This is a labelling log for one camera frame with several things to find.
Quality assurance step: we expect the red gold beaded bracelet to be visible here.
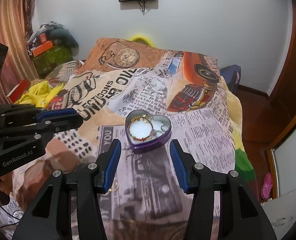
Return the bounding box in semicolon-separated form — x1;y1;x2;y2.
127;114;156;142

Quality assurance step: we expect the yellow garment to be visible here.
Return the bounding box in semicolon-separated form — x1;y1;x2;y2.
15;80;65;108

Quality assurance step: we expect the purple heart-shaped tin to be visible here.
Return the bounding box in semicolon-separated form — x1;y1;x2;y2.
125;109;172;154

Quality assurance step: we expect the colourful fleece blanket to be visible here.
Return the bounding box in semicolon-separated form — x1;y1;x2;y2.
220;87;258;183

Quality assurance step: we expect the green fabric bin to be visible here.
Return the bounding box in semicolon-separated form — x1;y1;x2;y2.
32;45;73;75

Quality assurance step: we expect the orange box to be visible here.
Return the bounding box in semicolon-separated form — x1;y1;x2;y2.
31;41;53;57

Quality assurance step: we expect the pink croc shoe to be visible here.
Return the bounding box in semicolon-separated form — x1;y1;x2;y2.
260;172;273;200

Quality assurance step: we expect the newspaper print bedspread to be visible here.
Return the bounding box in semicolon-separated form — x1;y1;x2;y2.
0;38;242;239

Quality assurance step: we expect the striped brown curtain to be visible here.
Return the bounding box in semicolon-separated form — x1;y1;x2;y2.
0;0;38;104

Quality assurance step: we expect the grey clothes pile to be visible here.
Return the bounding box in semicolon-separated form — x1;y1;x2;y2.
27;21;79;50

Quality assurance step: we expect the dark blue bag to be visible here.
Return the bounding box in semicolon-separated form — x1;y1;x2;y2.
220;64;241;94

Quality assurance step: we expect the white wardrobe sliding door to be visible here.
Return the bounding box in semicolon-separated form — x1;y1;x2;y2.
274;132;296;196

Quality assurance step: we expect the brown wooden door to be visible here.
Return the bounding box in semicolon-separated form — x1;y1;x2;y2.
269;5;296;145

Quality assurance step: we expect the yellow curved headrest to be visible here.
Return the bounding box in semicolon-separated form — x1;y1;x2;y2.
129;34;156;48

